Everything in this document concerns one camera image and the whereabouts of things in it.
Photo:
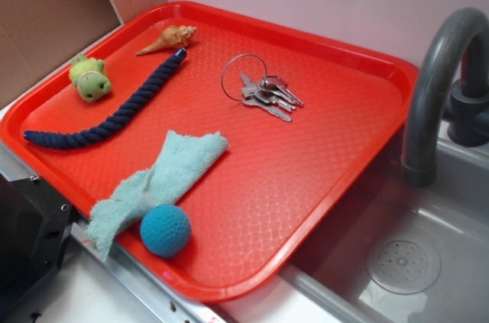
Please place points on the green plush animal toy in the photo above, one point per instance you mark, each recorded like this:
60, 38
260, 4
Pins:
89, 77

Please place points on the red plastic tray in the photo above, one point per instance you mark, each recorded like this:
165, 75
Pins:
276, 181

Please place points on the silver keys bunch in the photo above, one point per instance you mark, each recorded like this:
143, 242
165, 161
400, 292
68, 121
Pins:
270, 94

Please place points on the light blue cloth rag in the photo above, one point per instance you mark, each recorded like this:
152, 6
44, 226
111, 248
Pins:
181, 163

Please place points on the blue textured ball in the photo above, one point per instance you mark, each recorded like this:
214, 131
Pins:
165, 230

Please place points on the orange spiral seashell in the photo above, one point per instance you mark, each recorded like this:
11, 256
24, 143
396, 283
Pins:
171, 37

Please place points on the grey plastic sink basin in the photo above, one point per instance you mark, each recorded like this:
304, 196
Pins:
451, 214

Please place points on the sink drain strainer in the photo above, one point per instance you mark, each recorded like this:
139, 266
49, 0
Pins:
402, 265

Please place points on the grey curved faucet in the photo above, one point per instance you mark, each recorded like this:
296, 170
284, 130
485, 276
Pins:
452, 86

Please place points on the brown cardboard panel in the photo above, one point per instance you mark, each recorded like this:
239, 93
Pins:
39, 36

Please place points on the black metal bracket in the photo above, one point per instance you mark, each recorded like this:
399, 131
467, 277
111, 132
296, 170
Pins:
34, 222

